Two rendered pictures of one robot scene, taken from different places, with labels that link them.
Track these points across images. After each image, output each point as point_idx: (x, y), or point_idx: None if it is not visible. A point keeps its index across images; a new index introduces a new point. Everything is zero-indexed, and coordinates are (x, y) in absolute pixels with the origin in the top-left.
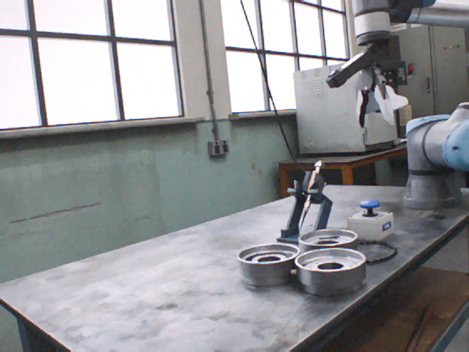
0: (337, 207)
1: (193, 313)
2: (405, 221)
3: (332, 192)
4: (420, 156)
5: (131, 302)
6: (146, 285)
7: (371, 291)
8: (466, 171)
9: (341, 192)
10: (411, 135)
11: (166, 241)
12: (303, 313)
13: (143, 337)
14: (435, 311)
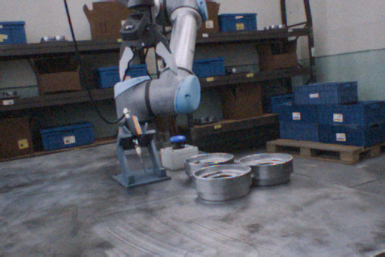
0: (73, 168)
1: (280, 216)
2: None
3: (13, 166)
4: (139, 109)
5: (221, 245)
6: (172, 240)
7: None
8: (183, 114)
9: (23, 164)
10: (128, 92)
11: (0, 236)
12: (310, 187)
13: (322, 234)
14: None
